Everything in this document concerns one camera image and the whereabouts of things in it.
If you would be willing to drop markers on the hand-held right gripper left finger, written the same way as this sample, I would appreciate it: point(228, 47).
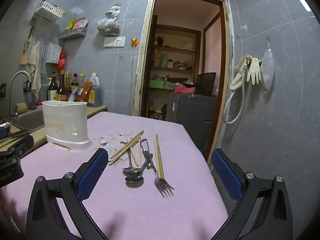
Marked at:
point(93, 172)

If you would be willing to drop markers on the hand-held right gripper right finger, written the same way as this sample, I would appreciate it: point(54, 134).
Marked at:
point(226, 172)

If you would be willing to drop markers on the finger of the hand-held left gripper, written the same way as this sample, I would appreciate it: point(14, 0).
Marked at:
point(23, 146)
point(4, 132)

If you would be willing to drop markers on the wooden chopstick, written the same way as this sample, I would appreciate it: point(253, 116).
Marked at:
point(157, 160)
point(127, 144)
point(159, 155)
point(125, 151)

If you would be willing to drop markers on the thin pale chopstick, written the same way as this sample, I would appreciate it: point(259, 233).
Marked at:
point(135, 159)
point(139, 155)

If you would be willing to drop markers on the white plastic utensil holder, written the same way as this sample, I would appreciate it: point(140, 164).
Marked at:
point(65, 122)

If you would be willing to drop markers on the metal peeler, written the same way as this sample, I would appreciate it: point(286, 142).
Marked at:
point(147, 158)

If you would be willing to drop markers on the metal fork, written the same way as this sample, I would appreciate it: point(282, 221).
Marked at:
point(162, 184)

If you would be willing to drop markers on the tan loofah sponge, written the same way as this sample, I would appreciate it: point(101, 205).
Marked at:
point(21, 107)

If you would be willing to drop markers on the pink soap dish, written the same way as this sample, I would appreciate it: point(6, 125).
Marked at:
point(39, 104)

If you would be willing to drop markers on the steel faucet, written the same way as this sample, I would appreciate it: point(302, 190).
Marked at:
point(18, 73)

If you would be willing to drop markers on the dark bottle white label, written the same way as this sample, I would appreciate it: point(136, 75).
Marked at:
point(52, 90)

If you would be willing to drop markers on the hanging metal strainer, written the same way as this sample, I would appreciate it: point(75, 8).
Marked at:
point(44, 78)

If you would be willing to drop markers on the grey cabinet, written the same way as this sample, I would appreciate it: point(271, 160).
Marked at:
point(192, 115)

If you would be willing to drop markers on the soy sauce bottle yellow label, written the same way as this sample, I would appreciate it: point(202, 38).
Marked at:
point(62, 90)

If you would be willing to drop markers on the blue white packet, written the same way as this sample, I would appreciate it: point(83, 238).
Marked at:
point(72, 95)

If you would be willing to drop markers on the pink flower print tablecloth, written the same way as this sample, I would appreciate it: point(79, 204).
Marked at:
point(150, 217)

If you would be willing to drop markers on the hanging beige towel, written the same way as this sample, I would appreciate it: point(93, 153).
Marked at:
point(33, 65)

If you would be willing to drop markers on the large oil jug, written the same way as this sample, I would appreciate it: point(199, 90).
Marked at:
point(96, 95)

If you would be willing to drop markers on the dark sauce bottle red label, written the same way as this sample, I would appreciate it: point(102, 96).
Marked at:
point(74, 83)

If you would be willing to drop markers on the orange seasoning packet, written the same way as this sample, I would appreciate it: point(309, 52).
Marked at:
point(83, 91)

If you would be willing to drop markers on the wooden cutting board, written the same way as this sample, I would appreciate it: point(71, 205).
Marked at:
point(25, 52)

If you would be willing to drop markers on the yellow cap bottle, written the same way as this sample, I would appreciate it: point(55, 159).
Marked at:
point(81, 78)

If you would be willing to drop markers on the black monitor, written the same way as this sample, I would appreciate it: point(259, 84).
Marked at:
point(205, 83)

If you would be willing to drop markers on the red plastic bag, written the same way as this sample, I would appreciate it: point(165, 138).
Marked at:
point(62, 60)

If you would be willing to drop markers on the red cloth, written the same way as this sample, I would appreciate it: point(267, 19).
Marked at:
point(184, 89)

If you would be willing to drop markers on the cream rubber gloves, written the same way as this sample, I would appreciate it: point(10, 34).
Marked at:
point(253, 71)

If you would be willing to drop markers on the green box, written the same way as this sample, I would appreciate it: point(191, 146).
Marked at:
point(156, 84)

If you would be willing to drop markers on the hanging clear plastic bag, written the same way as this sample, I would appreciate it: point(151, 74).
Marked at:
point(267, 67)

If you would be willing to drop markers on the yellow green snack packet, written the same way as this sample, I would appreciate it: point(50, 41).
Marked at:
point(70, 25)

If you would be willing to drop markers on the teal canister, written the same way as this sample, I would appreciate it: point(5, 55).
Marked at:
point(164, 60)

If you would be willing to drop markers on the red snack packet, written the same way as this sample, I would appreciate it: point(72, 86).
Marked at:
point(81, 23)

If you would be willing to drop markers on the wooden storage shelf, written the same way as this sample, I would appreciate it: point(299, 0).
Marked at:
point(175, 48)

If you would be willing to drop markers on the hanging plastic bag dried goods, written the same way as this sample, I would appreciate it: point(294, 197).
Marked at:
point(108, 25)

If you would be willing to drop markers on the black wall socket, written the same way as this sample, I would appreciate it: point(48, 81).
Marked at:
point(27, 85)
point(2, 90)

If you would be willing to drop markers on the wooden door frame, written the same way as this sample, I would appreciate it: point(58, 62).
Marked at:
point(226, 80)

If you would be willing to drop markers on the white wall box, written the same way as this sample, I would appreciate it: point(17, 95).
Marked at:
point(53, 53)

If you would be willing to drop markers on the grey wall shelf basket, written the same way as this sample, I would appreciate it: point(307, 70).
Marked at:
point(73, 33)

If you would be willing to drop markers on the white wall basket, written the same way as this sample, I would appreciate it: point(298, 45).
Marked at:
point(48, 11)

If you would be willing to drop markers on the white wall switch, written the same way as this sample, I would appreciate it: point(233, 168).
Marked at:
point(109, 42)

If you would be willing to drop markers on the white wall socket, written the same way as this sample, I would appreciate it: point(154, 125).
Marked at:
point(120, 41)

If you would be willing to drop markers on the orange wall plug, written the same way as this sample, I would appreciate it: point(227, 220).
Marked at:
point(134, 42)

